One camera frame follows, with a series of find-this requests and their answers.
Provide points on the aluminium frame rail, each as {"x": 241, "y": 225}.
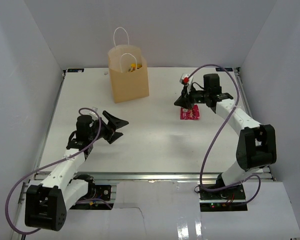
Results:
{"x": 115, "y": 176}

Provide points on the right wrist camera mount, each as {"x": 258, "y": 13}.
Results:
{"x": 186, "y": 80}

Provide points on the small yellow snack bar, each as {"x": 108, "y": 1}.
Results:
{"x": 133, "y": 67}

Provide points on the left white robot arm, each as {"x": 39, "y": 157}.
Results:
{"x": 47, "y": 204}

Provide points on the brown paper bag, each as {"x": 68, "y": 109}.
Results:
{"x": 127, "y": 86}

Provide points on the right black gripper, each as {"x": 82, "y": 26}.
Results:
{"x": 185, "y": 101}

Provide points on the pink snack packet back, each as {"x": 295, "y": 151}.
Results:
{"x": 190, "y": 114}

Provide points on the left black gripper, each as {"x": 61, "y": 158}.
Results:
{"x": 111, "y": 135}

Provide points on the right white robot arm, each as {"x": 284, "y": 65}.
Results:
{"x": 256, "y": 147}

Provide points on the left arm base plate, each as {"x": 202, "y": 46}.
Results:
{"x": 102, "y": 192}

